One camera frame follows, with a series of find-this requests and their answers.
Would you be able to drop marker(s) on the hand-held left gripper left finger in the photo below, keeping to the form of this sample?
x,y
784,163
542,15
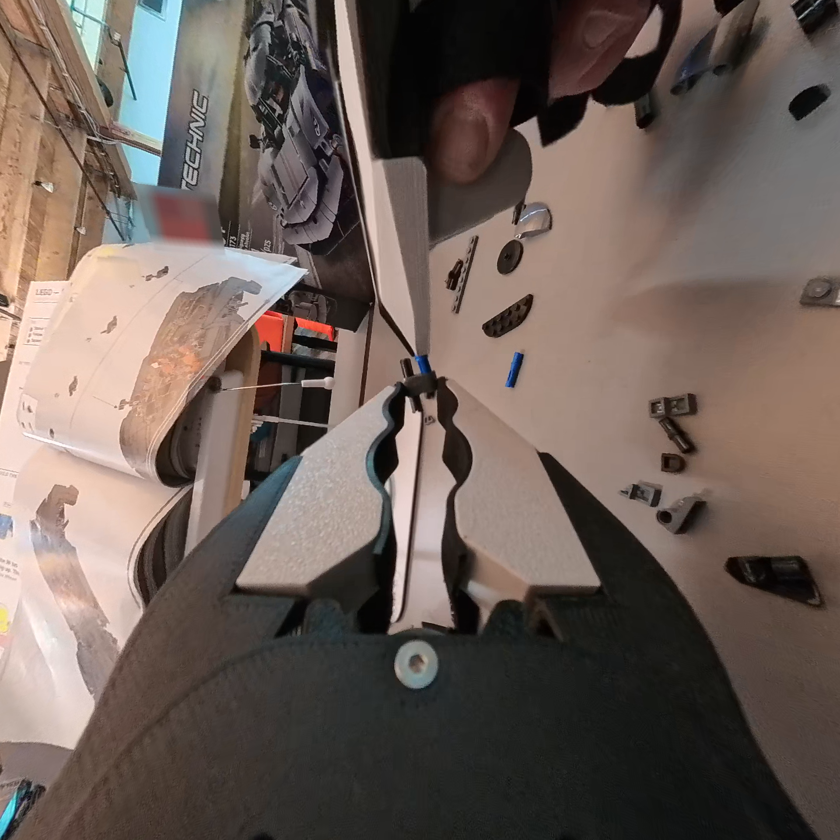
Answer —
x,y
315,525

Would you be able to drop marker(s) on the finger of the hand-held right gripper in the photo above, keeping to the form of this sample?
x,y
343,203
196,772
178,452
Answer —
x,y
407,229
361,131

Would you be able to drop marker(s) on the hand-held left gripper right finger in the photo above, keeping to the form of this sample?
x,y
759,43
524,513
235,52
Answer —
x,y
525,525

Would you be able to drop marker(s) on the blue lego pin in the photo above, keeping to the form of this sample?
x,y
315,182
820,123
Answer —
x,y
515,367
423,362

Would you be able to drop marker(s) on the small lego axle assembly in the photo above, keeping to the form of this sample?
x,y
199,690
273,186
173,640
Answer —
x,y
418,387

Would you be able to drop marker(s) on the black and red lego connector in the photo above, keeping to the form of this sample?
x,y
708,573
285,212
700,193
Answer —
x,y
453,272

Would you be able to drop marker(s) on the long grey lego plate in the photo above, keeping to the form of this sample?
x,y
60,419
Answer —
x,y
466,272

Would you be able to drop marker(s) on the lego set box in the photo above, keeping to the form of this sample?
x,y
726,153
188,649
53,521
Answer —
x,y
275,131

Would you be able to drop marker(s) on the dark round lego disc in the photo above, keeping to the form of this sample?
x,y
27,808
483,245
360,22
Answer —
x,y
510,257

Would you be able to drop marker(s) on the silver curved lego piece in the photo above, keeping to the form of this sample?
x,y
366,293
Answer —
x,y
533,220

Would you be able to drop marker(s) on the dark grey half-round lego plate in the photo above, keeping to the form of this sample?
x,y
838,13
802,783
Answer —
x,y
508,316

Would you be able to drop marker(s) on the grey lego piece cluster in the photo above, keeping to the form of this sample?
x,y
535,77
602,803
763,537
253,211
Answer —
x,y
682,513

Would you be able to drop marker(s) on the small black lego piece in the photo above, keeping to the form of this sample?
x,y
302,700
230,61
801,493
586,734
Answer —
x,y
808,102
673,461
810,13

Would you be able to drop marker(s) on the black lego pin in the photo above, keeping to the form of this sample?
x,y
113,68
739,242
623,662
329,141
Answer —
x,y
646,108
676,434

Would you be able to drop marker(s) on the grey two-hole lego piece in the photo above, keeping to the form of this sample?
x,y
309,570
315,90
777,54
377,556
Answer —
x,y
673,405

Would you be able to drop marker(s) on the black lego wedge piece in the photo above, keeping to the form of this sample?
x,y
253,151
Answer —
x,y
778,577

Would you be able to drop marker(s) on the black lego gear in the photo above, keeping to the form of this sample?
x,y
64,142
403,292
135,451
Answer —
x,y
692,65

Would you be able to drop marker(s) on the lego instruction booklet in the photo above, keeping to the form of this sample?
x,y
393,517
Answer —
x,y
98,328

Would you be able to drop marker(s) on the small grey lego plate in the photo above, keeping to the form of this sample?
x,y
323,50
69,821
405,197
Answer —
x,y
820,292

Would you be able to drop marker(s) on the person's right hand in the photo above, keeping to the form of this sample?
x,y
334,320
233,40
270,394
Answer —
x,y
472,131

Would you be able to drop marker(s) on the orange plastic object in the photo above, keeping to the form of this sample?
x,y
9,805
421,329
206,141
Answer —
x,y
289,328

